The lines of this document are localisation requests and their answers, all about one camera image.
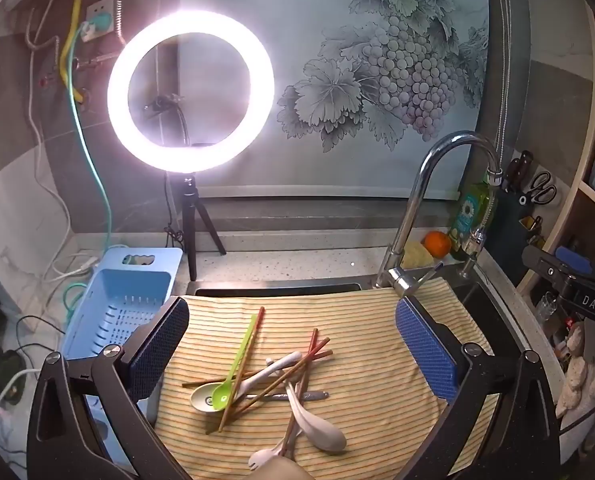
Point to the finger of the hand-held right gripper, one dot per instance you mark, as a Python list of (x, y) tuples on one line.
[(575, 260), (547, 270)]

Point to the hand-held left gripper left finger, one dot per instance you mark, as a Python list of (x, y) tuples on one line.
[(162, 345)]

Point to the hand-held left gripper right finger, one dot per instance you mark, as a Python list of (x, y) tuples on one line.
[(425, 350)]

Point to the white ceramic spoon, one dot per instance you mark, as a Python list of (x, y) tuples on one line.
[(200, 400)]

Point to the green plastic spoon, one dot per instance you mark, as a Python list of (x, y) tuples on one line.
[(237, 360)]

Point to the blue plastic drainer basket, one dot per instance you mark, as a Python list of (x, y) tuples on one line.
[(107, 290)]

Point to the metal table knife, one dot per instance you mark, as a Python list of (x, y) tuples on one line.
[(312, 396)]

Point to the beige plastic spoon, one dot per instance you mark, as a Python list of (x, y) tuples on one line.
[(327, 435)]

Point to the beige plastic spork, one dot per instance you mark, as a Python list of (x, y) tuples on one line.
[(260, 457)]

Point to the person's right hand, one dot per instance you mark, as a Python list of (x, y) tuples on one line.
[(575, 375)]

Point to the glass cup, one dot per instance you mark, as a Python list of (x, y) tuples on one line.
[(545, 307)]

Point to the dark knife block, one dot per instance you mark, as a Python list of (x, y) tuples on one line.
[(515, 220)]

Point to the black scissors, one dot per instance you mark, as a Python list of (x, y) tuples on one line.
[(545, 192)]

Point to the green dish soap bottle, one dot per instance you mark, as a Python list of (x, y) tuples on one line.
[(470, 220)]

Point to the yellow sponge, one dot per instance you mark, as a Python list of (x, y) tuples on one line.
[(417, 255)]

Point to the striped cloth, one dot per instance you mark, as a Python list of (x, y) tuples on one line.
[(337, 310)]

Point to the orange fruit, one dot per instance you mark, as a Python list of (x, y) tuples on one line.
[(437, 243)]

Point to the black tripod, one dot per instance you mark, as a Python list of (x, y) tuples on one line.
[(190, 220)]

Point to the chrome faucet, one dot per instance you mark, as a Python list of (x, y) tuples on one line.
[(412, 195)]

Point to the beige plastic object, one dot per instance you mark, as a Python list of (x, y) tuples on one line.
[(297, 471)]

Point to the yellow pipe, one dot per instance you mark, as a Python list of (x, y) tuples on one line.
[(77, 5)]

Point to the grape print wall panel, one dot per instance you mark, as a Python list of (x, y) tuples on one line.
[(277, 35)]

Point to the white wall socket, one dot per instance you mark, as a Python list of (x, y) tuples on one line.
[(100, 10)]

